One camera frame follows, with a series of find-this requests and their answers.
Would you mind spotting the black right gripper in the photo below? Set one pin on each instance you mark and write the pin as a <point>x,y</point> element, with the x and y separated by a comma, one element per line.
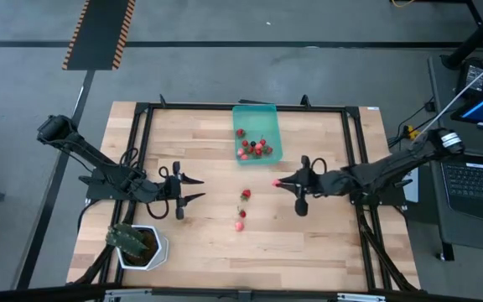
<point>317,183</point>

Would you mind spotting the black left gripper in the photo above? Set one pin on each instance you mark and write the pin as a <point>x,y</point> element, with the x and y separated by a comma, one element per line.
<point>168,189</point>

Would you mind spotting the teal translucent tupperware container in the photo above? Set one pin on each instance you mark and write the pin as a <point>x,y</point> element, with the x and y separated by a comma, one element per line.
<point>254,119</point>

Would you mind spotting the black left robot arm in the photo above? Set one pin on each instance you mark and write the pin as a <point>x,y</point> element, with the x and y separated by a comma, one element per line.
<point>95,155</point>

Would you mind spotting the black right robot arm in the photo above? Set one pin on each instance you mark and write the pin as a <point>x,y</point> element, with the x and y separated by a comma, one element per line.
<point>392,168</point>

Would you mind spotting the white hexagonal plant pot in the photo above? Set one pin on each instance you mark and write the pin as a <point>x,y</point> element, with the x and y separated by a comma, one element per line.
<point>162,251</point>

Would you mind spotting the dark brown potting soil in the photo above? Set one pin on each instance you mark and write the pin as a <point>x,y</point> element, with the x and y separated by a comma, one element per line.
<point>152,247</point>

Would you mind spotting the green cactus plant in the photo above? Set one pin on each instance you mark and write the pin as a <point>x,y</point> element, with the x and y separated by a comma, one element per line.
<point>126,243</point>

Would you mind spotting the white paper sheet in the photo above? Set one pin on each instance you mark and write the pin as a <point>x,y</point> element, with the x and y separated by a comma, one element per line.
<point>412,191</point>

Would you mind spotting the yellow plug connector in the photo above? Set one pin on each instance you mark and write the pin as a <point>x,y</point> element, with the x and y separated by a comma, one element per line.
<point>412,133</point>

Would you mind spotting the black orange-striped floor mat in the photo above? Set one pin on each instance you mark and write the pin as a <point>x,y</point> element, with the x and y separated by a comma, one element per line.
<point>99,33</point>

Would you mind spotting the black rig crossbar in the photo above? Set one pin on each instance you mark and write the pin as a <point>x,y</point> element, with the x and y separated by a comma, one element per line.
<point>36,293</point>

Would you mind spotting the black laptop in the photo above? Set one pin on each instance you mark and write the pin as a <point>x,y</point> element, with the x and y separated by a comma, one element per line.
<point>480,189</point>

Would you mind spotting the white rod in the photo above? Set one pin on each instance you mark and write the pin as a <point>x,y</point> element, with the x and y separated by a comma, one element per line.
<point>463,95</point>

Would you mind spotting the black power adapter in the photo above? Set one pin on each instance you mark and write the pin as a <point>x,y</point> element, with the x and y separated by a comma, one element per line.
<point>474,75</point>

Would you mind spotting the black stand leg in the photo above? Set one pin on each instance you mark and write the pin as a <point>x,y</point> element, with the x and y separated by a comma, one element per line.
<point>476,38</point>

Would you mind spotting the black metal table frame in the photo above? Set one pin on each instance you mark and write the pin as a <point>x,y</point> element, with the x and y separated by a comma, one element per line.
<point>191,107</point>

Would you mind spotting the silver aluminium bracket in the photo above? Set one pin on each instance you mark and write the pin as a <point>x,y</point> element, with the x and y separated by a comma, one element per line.
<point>128,294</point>
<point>359,298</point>

